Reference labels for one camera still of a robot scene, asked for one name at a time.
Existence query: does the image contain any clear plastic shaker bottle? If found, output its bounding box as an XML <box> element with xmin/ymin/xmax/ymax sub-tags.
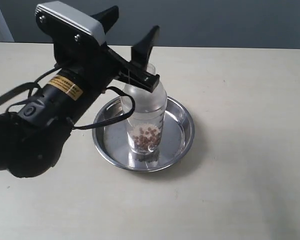
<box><xmin>119</xmin><ymin>62</ymin><xmax>168</xmax><ymax>163</ymax></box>

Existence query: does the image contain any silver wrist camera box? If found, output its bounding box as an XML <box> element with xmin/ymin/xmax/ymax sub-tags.
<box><xmin>35</xmin><ymin>0</ymin><xmax>106</xmax><ymax>46</ymax></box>

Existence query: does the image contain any round stainless steel tray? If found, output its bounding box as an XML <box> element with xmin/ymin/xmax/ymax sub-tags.
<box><xmin>92</xmin><ymin>97</ymin><xmax>195</xmax><ymax>173</ymax></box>

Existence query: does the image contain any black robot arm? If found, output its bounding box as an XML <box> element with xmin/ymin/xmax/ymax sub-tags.
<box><xmin>0</xmin><ymin>1</ymin><xmax>160</xmax><ymax>178</ymax></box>

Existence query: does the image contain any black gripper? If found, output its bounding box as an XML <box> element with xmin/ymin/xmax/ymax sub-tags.
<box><xmin>37</xmin><ymin>6</ymin><xmax>160</xmax><ymax>93</ymax></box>

